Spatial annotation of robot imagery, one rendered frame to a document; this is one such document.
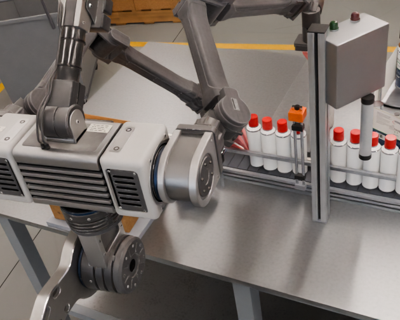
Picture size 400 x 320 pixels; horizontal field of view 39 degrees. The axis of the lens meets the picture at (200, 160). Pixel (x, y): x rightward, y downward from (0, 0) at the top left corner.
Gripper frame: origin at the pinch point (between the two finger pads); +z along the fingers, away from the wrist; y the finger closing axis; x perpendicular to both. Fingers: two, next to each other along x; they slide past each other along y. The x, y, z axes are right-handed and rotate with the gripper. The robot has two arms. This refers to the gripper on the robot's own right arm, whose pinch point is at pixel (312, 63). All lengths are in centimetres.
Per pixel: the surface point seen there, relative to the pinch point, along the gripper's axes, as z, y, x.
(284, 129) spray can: 12.7, 3.9, 20.5
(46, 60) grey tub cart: 75, 209, -95
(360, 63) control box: -21.0, -21.3, 31.2
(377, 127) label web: 20.0, -22.7, 3.7
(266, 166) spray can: 28.4, 10.6, 22.1
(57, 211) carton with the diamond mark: 29, 74, 61
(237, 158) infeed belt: 30.9, 23.3, 17.9
